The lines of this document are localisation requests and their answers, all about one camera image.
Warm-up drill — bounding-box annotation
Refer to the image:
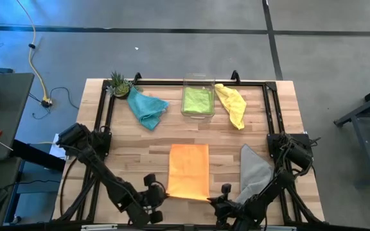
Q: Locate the teal microfiber towel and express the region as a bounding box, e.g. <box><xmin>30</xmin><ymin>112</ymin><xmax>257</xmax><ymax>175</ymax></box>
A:
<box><xmin>127</xmin><ymin>86</ymin><xmax>170</xmax><ymax>132</ymax></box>

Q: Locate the grey microfiber towel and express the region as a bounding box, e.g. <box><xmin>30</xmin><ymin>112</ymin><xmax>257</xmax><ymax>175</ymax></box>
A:
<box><xmin>236</xmin><ymin>143</ymin><xmax>274</xmax><ymax>205</ymax></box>

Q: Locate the yellow microfiber towel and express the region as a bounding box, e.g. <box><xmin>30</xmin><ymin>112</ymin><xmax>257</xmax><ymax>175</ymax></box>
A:
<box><xmin>214</xmin><ymin>83</ymin><xmax>247</xmax><ymax>130</ymax></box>

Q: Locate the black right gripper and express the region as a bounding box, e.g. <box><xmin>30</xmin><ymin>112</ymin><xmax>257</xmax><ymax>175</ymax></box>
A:
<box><xmin>207</xmin><ymin>182</ymin><xmax>242</xmax><ymax>231</ymax></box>

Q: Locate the green microfiber towel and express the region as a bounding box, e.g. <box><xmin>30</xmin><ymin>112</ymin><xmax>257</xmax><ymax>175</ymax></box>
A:
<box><xmin>182</xmin><ymin>86</ymin><xmax>213</xmax><ymax>116</ymax></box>

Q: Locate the black aluminium table frame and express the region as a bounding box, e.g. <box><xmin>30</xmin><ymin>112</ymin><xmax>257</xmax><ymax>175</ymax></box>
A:
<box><xmin>55</xmin><ymin>70</ymin><xmax>324</xmax><ymax>225</ymax></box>

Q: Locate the white paper sheet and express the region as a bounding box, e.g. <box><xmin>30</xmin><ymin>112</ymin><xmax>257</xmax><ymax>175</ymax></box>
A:
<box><xmin>51</xmin><ymin>134</ymin><xmax>67</xmax><ymax>160</ymax></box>

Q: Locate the grey side desk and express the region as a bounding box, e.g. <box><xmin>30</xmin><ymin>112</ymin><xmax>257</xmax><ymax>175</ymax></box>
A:
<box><xmin>0</xmin><ymin>73</ymin><xmax>35</xmax><ymax>161</ymax></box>

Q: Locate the black rectangular bar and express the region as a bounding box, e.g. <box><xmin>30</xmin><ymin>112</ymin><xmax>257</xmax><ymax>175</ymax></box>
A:
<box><xmin>11</xmin><ymin>139</ymin><xmax>67</xmax><ymax>173</ymax></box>

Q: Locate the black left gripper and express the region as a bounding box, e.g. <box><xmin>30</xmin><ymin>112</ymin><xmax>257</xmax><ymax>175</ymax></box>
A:
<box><xmin>145</xmin><ymin>173</ymin><xmax>170</xmax><ymax>225</ymax></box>

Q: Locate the clear plastic bin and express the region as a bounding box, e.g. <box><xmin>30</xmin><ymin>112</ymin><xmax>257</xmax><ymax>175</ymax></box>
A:
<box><xmin>181</xmin><ymin>73</ymin><xmax>216</xmax><ymax>120</ymax></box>

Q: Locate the silver table bracket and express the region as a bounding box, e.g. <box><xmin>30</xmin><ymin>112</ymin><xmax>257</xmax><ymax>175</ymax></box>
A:
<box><xmin>81</xmin><ymin>224</ymin><xmax>118</xmax><ymax>231</ymax></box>
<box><xmin>261</xmin><ymin>226</ymin><xmax>297</xmax><ymax>231</ymax></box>

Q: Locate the orange microfiber towel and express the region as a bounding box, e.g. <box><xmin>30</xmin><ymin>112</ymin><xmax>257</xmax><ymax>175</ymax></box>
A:
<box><xmin>166</xmin><ymin>143</ymin><xmax>210</xmax><ymax>202</ymax></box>

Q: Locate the dark low desk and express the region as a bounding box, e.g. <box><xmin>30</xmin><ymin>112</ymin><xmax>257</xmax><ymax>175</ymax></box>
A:
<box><xmin>0</xmin><ymin>157</ymin><xmax>22</xmax><ymax>225</ymax></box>

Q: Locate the yellow floor cable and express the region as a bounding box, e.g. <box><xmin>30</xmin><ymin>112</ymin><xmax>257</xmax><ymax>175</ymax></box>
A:
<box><xmin>15</xmin><ymin>0</ymin><xmax>53</xmax><ymax>103</ymax></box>

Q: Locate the potted succulent plant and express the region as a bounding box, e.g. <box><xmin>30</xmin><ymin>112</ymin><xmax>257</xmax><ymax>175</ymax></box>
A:
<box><xmin>105</xmin><ymin>71</ymin><xmax>134</xmax><ymax>99</ymax></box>

